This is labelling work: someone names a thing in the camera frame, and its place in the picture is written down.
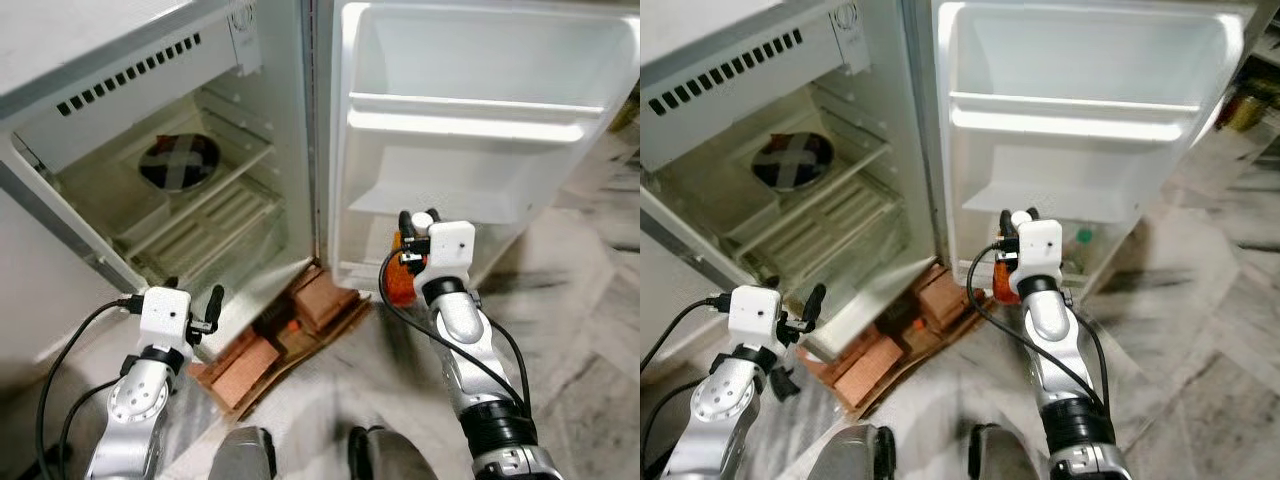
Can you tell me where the orange drink bottle white cap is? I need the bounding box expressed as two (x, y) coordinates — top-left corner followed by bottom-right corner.
(991, 211), (1031, 305)
(388, 212), (433, 307)

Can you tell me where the glass fridge shelf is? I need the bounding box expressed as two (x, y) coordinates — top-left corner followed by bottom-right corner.
(655, 86), (896, 241)
(52, 88), (278, 239)

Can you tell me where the white single-door fridge cabinet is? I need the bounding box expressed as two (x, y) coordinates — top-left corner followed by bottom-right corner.
(0, 0), (333, 306)
(640, 0), (949, 363)

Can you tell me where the white open fridge door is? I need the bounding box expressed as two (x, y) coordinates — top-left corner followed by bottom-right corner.
(316, 0), (641, 299)
(905, 0), (1265, 303)

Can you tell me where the large red brick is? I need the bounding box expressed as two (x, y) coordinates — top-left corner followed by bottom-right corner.
(828, 334), (907, 412)
(198, 330), (283, 412)

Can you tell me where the clear bottle green cap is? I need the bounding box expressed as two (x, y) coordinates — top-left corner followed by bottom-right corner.
(1064, 227), (1103, 278)

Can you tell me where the clear ribbed crisper drawer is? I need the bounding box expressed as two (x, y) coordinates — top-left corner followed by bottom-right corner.
(728, 175), (913, 293)
(113, 175), (291, 288)

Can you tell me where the small red brick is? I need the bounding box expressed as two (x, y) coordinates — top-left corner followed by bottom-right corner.
(290, 264), (361, 332)
(915, 264), (978, 327)

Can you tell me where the grey left robot leg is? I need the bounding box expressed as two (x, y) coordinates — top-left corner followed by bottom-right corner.
(818, 424), (898, 480)
(204, 426), (280, 480)

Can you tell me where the grey robot leg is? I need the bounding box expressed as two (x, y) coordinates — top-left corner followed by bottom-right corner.
(346, 426), (443, 480)
(818, 424), (898, 480)
(204, 426), (280, 480)
(967, 423), (1053, 480)

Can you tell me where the grey right robot leg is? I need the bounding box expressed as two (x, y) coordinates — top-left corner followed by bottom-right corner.
(967, 423), (1053, 480)
(346, 426), (443, 480)

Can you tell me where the yellow jar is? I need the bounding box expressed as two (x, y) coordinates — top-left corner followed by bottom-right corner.
(1227, 94), (1267, 133)

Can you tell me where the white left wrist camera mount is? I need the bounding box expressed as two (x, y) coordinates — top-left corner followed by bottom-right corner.
(138, 288), (193, 351)
(728, 286), (787, 351)

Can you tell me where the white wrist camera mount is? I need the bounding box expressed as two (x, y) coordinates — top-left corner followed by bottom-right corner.
(1014, 219), (1065, 282)
(417, 221), (477, 287)
(728, 286), (787, 351)
(138, 288), (193, 351)

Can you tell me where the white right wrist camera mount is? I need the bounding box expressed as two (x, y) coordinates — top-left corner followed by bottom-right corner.
(1014, 219), (1065, 282)
(417, 221), (477, 287)

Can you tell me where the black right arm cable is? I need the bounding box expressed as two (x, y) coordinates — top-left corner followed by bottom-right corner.
(378, 244), (533, 413)
(965, 242), (1111, 411)

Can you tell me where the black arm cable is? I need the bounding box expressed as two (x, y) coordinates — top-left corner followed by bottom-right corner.
(378, 244), (533, 413)
(34, 296), (147, 480)
(965, 242), (1111, 411)
(640, 294), (736, 480)

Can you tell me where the white door shelf rail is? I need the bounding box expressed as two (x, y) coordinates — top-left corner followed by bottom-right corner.
(345, 92), (611, 144)
(948, 91), (1217, 144)

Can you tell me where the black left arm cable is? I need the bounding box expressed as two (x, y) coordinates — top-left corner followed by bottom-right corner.
(640, 294), (736, 480)
(34, 296), (147, 480)

